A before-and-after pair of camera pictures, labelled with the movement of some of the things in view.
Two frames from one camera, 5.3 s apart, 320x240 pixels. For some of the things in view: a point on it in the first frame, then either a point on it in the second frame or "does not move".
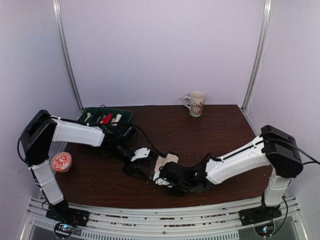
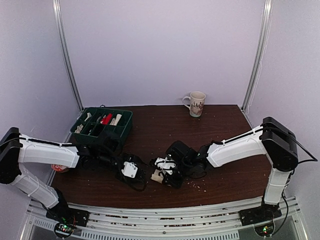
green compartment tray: x=100 y=116 does not move
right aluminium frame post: x=260 y=54 does not move
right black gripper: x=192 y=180 to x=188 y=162
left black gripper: x=129 y=168 to x=127 y=180
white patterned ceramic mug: x=197 y=102 does not move
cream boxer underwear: x=116 y=120 does not move
